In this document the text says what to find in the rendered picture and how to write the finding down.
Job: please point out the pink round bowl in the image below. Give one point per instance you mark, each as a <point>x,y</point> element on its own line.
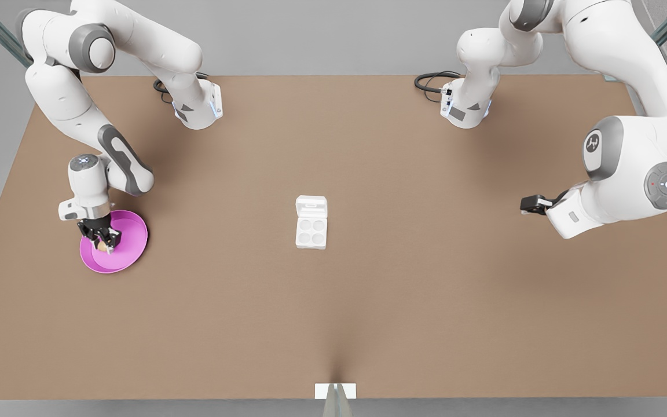
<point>128,243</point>

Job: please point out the beige egg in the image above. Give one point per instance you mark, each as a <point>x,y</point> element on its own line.
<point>102,245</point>

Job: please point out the white post foot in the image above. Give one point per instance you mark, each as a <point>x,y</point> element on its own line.
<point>320,391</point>

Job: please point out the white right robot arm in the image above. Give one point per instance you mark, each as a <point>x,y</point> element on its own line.
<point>58,92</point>

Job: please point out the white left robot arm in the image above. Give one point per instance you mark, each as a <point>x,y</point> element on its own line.
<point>646,145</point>

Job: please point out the white egg box tray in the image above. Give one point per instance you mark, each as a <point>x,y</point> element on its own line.
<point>311,233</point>

